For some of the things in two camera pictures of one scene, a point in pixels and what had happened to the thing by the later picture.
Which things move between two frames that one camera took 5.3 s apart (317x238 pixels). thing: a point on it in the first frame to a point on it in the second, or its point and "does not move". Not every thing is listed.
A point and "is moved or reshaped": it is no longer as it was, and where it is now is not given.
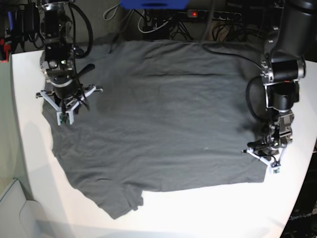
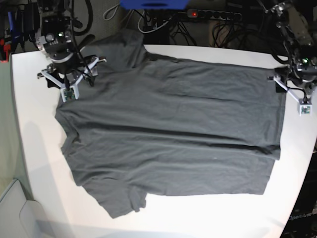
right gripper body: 269,149 to 286,81
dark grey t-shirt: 168,114 is moved or reshaped
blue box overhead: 154,4 does not move
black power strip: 214,15 does not move
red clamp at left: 7,48 does not move
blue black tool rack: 25,22 does not move
